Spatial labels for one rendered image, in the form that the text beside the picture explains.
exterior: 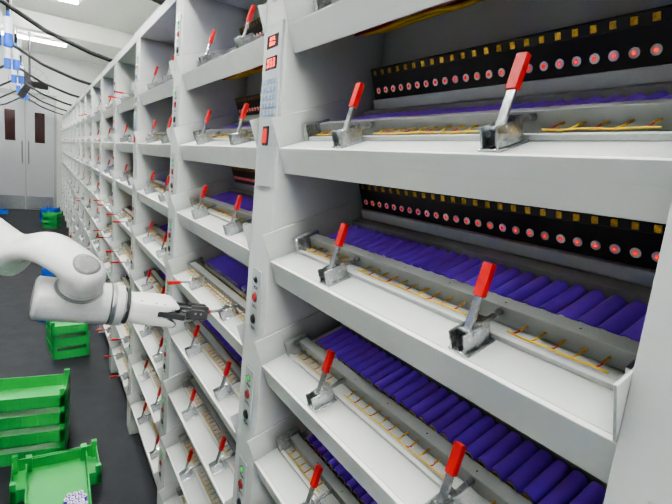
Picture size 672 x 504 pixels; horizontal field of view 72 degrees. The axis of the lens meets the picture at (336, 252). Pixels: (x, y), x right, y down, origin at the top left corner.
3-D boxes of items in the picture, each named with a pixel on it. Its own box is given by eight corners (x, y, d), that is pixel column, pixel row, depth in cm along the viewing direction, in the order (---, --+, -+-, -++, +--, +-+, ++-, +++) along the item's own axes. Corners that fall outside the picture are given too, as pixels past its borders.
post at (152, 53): (129, 434, 218) (140, 28, 187) (126, 424, 226) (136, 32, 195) (173, 425, 229) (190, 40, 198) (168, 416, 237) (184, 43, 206)
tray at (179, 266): (248, 364, 96) (236, 325, 92) (177, 288, 146) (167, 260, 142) (329, 324, 105) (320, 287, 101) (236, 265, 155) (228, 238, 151)
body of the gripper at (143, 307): (112, 314, 100) (165, 318, 106) (119, 330, 91) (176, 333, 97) (119, 281, 99) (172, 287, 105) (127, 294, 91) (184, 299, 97)
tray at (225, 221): (255, 271, 92) (236, 205, 88) (180, 225, 142) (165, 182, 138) (339, 237, 101) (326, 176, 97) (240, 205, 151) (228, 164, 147)
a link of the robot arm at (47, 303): (114, 272, 94) (103, 299, 99) (38, 263, 86) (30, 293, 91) (113, 305, 88) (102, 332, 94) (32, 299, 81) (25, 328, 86)
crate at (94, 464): (9, 505, 169) (9, 486, 168) (12, 472, 186) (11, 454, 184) (101, 483, 185) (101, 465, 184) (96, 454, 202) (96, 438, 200)
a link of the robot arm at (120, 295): (101, 316, 98) (117, 317, 100) (106, 330, 91) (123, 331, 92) (109, 278, 97) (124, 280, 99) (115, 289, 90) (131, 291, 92)
